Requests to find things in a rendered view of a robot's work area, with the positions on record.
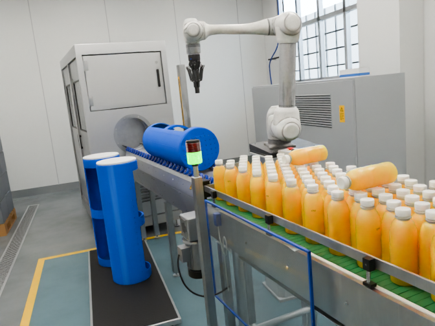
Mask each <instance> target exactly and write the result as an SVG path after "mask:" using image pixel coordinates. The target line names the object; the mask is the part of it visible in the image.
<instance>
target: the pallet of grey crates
mask: <svg viewBox="0 0 435 326"><path fill-rule="evenodd" d="M16 219H17V216H16V210H15V208H14V203H13V200H12V193H11V190H10V185H9V180H8V174H7V169H6V162H5V156H4V152H3V147H2V143H1V137H0V237H2V236H7V234H8V233H9V231H10V229H11V227H12V225H13V224H14V222H15V220H16Z"/></svg>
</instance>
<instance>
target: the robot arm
mask: <svg viewBox="0 0 435 326"><path fill-rule="evenodd" d="M301 28H302V20H301V17H300V16H299V15H298V14H297V13H296V12H292V11H288V12H283V13H281V14H280V15H279V16H276V17H272V18H269V19H264V20H261V21H257V22H254V23H247V24H233V25H209V24H206V23H205V22H204V21H198V20H197V19H196V18H188V19H185V21H184V24H183V37H184V42H185V44H186V53H187V54H189V55H188V61H189V64H188V66H187V67H186V69H187V71H188V75H189V78H190V81H191V82H193V83H194V87H195V93H200V92H199V88H200V81H202V80H203V69H204V67H205V66H204V65H202V64H201V62H200V59H201V58H200V53H201V47H200V41H202V40H205V39H206V38H207V37H209V36H211V35H216V34H257V35H264V36H276V40H277V42H278V43H279V95H278V105H275V106H271V108H269V110H268V112H267V136H268V142H264V143H263V144H264V145H265V146H267V147H268V148H269V150H274V149H283V148H288V147H296V144H293V143H292V142H291V141H293V140H295V139H296V138H298V137H299V135H300V133H301V130H302V126H301V124H300V114H299V110H298V108H297V107H295V85H296V44H297V43H298V41H299V38H300V32H301ZM190 68H191V69H190ZM199 68H200V70H199ZM191 70H192V71H191Z"/></svg>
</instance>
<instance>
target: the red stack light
mask: <svg viewBox="0 0 435 326"><path fill-rule="evenodd" d="M185 145H186V152H187V153H197V152H200V151H201V144H200V142H198V143H193V144H187V143H186V144H185Z"/></svg>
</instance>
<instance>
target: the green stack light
mask: <svg viewBox="0 0 435 326"><path fill-rule="evenodd" d="M186 155H187V163H188V164H200V163H202V162H203V161H202V154H201V151H200V152H197V153H186Z"/></svg>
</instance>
